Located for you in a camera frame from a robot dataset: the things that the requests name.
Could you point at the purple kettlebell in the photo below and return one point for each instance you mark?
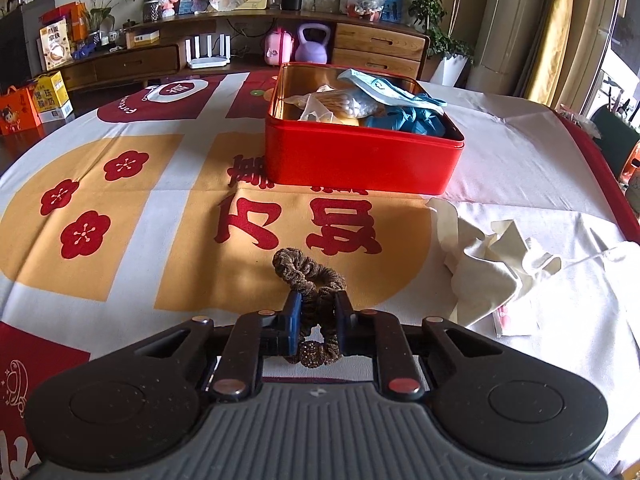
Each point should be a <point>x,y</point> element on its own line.
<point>309,51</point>

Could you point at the white crumpled cloth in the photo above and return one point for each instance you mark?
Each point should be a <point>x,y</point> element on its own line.
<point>485,264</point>

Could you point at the brown fabric scrunchie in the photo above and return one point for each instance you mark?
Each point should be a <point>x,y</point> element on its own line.
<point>317,284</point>

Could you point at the golden window curtain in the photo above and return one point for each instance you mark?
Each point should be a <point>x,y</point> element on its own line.
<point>565,58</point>

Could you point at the red square tin box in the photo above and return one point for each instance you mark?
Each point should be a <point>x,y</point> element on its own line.
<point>341,156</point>

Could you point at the bagged cotton balls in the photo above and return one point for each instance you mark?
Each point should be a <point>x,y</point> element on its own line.
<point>343,103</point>

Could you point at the white tall planter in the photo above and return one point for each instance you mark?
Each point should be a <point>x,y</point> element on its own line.
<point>449,70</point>

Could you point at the small cream box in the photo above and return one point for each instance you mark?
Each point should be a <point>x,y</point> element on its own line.
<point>136,40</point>

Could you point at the tall green potted plant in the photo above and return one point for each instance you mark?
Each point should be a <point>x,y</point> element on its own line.
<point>437,24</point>

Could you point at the yellow carton box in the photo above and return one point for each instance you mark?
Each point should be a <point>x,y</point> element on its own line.
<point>51,98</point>

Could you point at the orange gift box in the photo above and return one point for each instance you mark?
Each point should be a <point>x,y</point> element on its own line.
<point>18,111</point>

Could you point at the white wifi router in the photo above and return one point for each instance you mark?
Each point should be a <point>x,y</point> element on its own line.
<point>206,51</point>

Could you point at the blue rubber glove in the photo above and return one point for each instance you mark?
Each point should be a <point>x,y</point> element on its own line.
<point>419,121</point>

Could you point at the small clear plastic bag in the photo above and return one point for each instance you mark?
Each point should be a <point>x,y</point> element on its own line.
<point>315,111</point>

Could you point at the cereal gift box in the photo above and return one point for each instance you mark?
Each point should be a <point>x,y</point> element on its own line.
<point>55,44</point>

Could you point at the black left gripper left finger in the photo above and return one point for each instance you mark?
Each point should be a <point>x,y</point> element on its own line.
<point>282,329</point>

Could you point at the blue plastic container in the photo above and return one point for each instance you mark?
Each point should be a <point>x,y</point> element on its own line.
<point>392,11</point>

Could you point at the wooden tv cabinet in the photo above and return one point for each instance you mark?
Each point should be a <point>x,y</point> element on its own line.
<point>386,47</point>

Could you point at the yellow rubber toy figure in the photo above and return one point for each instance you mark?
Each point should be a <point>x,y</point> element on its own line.
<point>345,121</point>

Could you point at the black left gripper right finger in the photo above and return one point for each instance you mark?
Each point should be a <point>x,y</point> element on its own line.
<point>355,330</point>

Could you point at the white standing air conditioner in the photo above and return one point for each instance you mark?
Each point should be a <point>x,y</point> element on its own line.
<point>506,36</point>

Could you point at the festive printed tablecloth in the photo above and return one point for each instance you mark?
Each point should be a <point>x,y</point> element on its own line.
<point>137,215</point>

